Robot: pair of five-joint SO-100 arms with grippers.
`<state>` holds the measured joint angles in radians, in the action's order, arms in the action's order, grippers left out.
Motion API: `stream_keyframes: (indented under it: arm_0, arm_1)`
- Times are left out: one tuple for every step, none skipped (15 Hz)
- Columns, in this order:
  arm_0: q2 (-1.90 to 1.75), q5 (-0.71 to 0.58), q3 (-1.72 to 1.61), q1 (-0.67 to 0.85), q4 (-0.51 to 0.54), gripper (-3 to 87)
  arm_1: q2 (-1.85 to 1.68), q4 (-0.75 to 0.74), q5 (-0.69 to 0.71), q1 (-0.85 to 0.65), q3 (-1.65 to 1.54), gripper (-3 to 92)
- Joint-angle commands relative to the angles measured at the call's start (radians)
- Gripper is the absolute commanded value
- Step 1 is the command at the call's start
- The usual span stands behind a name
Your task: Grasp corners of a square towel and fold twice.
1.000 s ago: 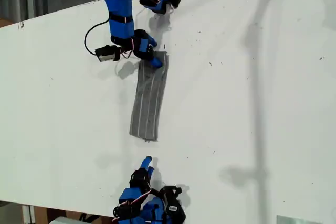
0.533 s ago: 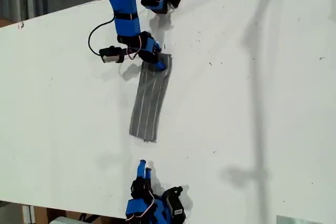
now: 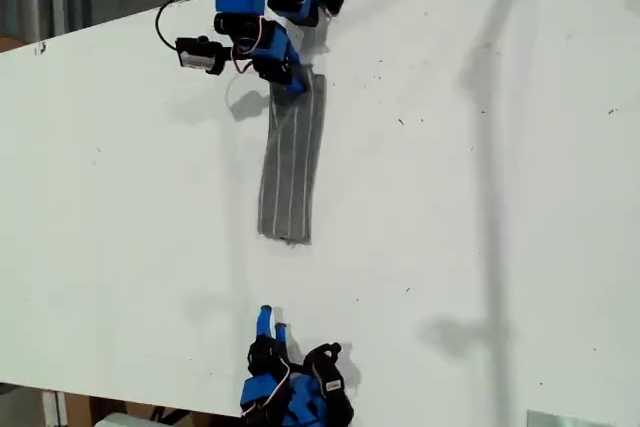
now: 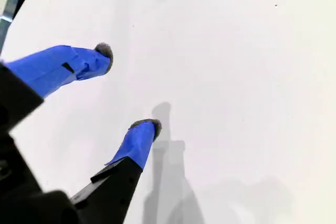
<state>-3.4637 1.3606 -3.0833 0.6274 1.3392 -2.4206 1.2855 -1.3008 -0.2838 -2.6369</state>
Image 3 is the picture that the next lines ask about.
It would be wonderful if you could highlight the grey white-striped square towel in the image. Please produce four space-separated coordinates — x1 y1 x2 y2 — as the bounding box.
257 64 329 247

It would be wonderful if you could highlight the white plastic box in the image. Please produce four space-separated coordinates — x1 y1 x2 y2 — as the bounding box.
93 411 157 427

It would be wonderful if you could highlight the white table leg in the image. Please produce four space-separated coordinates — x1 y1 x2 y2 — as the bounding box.
41 389 68 427

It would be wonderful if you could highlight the black camera cable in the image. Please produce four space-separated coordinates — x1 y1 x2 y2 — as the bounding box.
155 0 221 51

